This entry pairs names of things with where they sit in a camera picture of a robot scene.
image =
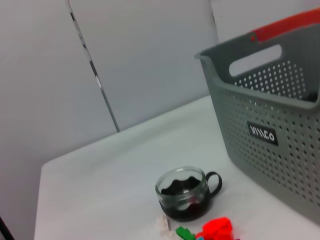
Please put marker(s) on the glass teacup black sleeve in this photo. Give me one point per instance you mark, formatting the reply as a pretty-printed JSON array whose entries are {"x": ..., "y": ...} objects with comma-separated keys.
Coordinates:
[{"x": 185, "y": 212}]

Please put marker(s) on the green building brick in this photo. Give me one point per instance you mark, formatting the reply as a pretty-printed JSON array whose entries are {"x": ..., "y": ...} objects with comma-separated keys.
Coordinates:
[{"x": 185, "y": 233}]

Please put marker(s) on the grey-green perforated storage bin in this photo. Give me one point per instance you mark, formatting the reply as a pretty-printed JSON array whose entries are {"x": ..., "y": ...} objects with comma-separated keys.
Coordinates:
[{"x": 262, "y": 112}]

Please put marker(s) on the bright red building brick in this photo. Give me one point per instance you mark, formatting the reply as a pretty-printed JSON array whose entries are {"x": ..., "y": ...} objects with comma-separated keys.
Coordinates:
[{"x": 217, "y": 228}]

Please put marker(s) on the red bar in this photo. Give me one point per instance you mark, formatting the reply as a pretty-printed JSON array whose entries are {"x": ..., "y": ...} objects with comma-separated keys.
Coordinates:
[{"x": 287, "y": 23}]

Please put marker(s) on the shiny metal wall strip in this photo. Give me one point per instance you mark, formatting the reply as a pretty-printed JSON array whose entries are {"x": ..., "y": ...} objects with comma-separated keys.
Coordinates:
[{"x": 93, "y": 65}]

